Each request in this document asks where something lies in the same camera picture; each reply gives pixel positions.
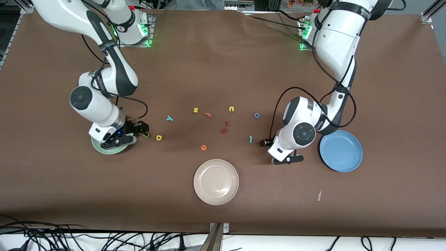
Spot light green plastic plate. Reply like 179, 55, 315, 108
91, 132, 134, 155

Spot beige plastic plate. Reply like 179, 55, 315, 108
193, 159, 239, 206

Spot blue plastic plate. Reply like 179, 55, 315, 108
320, 130, 363, 173

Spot person in blue jeans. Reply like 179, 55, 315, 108
176, 0, 225, 10

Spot orange dried flowers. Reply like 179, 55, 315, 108
286, 0, 316, 9

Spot aluminium corner profile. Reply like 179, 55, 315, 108
420, 0, 446, 23

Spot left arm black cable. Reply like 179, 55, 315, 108
269, 21, 357, 142

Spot silver metal bracket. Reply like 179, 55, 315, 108
209, 222, 230, 234

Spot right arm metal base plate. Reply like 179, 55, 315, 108
116, 15, 154, 48

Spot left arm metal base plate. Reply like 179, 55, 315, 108
299, 19, 314, 52

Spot grey metal post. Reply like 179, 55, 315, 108
199, 223, 223, 251

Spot black cable across table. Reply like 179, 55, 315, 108
249, 10, 307, 32

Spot tangled black cable bundle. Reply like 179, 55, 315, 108
0, 214, 209, 251

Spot metal frame equipment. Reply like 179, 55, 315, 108
225, 0, 256, 11

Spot aluminium side rail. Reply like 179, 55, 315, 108
0, 21, 18, 68

